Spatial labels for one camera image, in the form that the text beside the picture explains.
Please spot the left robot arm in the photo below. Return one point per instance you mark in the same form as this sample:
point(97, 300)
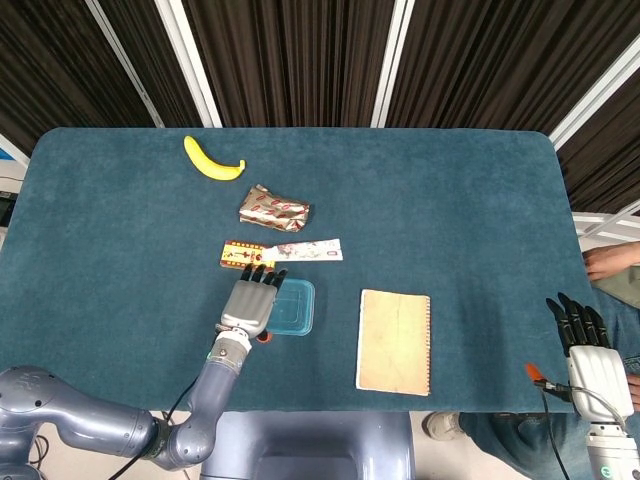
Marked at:
point(210, 400)

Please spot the grey sneaker shoe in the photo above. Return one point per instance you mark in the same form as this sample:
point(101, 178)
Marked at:
point(442, 425)

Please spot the white pink snack packet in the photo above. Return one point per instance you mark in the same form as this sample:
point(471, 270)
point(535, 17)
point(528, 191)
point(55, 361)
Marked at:
point(310, 250)

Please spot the gold foil snack packet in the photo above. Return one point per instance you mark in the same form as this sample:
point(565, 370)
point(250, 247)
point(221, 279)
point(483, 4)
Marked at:
point(272, 210)

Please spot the olive green garment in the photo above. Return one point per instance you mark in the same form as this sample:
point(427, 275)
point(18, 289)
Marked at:
point(625, 290)

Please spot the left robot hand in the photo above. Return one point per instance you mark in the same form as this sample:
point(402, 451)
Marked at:
point(247, 305)

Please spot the blue-grey robot torso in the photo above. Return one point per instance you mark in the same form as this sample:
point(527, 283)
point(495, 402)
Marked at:
point(310, 445)

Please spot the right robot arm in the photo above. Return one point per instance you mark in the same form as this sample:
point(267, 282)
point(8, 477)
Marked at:
point(612, 455)

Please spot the red yellow cardboard box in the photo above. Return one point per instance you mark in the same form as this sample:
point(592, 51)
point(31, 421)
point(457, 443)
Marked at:
point(235, 254)

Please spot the bystander bare hand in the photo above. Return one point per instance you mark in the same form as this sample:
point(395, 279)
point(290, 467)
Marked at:
point(612, 260)

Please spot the teal tablecloth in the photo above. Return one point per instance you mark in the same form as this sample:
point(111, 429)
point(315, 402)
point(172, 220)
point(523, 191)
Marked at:
point(425, 200)

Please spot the white frame post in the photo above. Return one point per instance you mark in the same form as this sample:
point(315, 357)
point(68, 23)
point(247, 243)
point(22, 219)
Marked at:
point(190, 65)
point(125, 65)
point(392, 65)
point(590, 102)

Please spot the teal container lid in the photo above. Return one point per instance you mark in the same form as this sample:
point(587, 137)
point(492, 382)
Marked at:
point(297, 310)

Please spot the yellow spiral notebook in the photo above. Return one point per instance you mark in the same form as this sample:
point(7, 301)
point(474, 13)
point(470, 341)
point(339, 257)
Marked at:
point(395, 340)

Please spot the dark pleated curtain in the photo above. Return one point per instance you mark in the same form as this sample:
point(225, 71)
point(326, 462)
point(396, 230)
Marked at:
point(300, 60)

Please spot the white metal frame rails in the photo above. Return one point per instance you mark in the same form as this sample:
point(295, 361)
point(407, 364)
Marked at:
point(600, 220)

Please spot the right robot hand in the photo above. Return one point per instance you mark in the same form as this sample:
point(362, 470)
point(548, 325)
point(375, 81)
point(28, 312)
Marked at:
point(600, 380)

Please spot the yellow banana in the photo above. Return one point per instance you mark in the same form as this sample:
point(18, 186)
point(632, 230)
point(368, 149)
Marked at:
point(210, 167)

